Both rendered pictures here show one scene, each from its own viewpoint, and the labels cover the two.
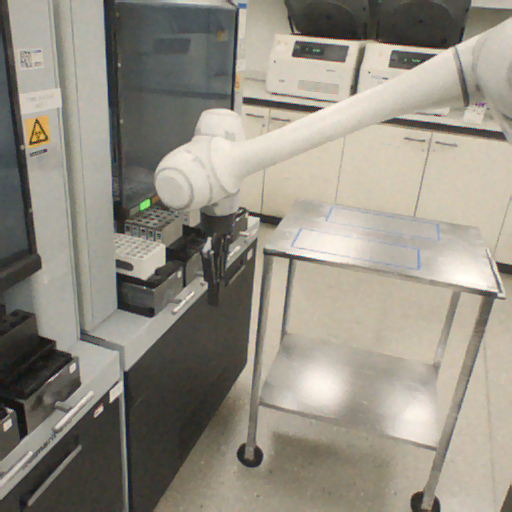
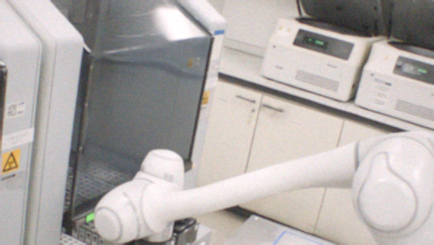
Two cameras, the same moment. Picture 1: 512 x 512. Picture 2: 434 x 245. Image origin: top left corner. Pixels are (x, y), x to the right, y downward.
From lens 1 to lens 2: 0.47 m
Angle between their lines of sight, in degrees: 8
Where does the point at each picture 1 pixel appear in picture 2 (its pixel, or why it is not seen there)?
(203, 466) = not seen: outside the picture
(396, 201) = not seen: hidden behind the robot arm
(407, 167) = not seen: hidden behind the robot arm
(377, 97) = (291, 171)
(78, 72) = (51, 113)
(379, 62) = (384, 66)
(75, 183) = (33, 198)
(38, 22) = (26, 82)
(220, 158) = (149, 205)
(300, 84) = (298, 74)
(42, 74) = (22, 119)
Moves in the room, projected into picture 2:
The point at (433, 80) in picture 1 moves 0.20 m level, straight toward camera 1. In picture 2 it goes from (336, 167) to (306, 197)
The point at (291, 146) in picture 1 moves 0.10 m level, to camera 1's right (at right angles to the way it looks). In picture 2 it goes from (210, 204) to (259, 215)
